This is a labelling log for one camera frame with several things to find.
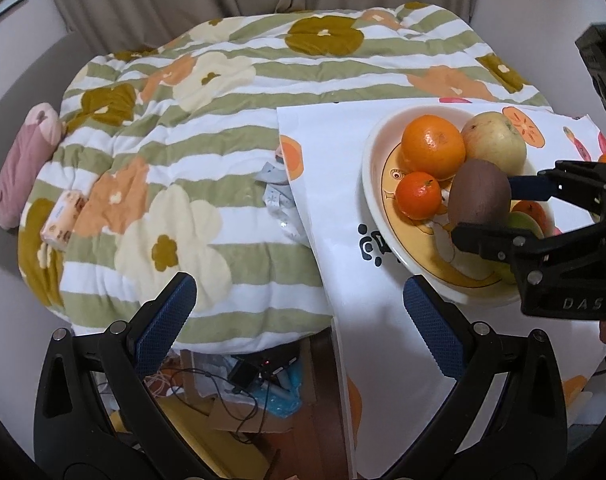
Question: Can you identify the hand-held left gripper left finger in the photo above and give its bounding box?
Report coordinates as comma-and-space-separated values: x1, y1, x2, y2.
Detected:
33, 271, 198, 480

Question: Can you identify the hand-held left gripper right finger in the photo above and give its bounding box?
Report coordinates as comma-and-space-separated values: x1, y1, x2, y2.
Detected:
383, 275, 568, 480

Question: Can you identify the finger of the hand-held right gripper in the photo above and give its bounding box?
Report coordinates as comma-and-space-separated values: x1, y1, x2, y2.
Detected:
505, 160, 606, 221
451, 220, 606, 275

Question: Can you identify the small mandarin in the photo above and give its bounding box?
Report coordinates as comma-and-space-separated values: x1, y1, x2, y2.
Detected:
511, 200, 546, 221
395, 171, 443, 220

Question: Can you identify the green apple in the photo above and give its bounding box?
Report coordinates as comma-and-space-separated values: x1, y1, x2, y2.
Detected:
493, 211, 546, 286

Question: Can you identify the brown kiwi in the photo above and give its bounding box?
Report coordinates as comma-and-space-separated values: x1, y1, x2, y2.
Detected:
448, 160, 512, 228

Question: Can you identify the yellow apple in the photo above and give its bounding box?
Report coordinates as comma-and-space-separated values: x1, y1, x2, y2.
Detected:
460, 111, 527, 176

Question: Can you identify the large orange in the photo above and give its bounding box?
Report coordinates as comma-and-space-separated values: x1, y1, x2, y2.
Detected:
401, 115, 467, 181

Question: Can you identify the cream duck print bowl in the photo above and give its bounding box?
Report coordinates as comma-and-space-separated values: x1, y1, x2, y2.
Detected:
361, 104, 558, 306

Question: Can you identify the white fruit print cloth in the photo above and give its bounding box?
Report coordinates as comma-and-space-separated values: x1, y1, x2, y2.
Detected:
276, 97, 606, 480

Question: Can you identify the black power adapter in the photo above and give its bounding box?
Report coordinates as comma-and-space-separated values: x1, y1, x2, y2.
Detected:
228, 360, 261, 391

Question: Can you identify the cardboard box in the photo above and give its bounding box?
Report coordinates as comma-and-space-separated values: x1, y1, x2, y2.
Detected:
160, 350, 294, 441

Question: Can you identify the tissue pack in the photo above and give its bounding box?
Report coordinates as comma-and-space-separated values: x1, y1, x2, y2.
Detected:
40, 191, 89, 250

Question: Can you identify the blue plastic bag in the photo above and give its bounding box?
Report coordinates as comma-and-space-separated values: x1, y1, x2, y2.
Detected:
255, 360, 304, 418

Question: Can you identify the light grey patterned cloth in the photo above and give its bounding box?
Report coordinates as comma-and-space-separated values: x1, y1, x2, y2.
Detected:
255, 160, 314, 246

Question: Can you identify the floral striped blanket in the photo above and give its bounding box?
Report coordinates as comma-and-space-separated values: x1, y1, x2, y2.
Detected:
18, 2, 554, 356

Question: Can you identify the pink plush pillow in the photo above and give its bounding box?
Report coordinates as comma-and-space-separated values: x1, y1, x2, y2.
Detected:
0, 102, 64, 231

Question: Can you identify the black cable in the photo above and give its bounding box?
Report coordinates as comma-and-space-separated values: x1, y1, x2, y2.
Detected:
173, 367, 264, 441

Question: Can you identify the grey bed frame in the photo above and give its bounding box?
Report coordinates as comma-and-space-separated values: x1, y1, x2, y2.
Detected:
0, 32, 99, 171

